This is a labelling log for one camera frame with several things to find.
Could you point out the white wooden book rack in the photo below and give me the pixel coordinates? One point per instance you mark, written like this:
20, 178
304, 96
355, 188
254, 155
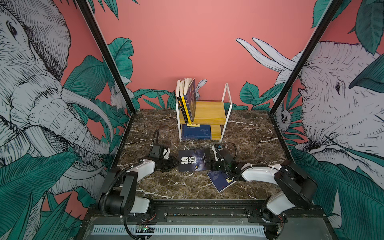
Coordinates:
211, 113

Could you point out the white slotted cable duct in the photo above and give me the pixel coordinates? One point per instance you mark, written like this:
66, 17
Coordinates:
168, 230

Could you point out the black book with gold title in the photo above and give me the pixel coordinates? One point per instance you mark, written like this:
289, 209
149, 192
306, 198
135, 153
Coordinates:
180, 102

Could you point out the black corner frame post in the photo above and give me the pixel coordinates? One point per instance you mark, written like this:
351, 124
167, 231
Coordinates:
100, 40
325, 20

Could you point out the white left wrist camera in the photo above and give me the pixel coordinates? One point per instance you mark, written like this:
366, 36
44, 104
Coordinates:
159, 152

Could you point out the yellow cartoon cover book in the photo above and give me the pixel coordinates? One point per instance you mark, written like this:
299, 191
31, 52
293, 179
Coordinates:
184, 102

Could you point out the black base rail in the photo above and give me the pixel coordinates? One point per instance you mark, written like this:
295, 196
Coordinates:
254, 211

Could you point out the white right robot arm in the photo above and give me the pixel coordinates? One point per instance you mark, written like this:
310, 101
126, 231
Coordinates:
297, 188

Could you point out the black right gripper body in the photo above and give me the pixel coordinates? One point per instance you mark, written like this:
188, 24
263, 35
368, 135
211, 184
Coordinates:
217, 166

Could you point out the blue book yellow label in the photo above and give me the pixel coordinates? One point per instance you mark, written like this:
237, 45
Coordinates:
220, 180
200, 132

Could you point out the purple portrait cover book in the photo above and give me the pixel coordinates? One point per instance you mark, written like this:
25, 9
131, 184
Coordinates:
189, 95

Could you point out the black corner frame post right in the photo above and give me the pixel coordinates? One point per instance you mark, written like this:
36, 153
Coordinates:
325, 20

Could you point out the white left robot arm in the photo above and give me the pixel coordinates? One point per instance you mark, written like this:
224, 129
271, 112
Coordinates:
118, 193

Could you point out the black corner frame post left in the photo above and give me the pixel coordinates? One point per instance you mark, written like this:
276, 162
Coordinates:
100, 40

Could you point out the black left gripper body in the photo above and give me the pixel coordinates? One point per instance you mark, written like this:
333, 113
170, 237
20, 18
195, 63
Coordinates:
167, 164

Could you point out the dark wolf eye book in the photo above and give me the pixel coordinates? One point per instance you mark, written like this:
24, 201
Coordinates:
195, 160

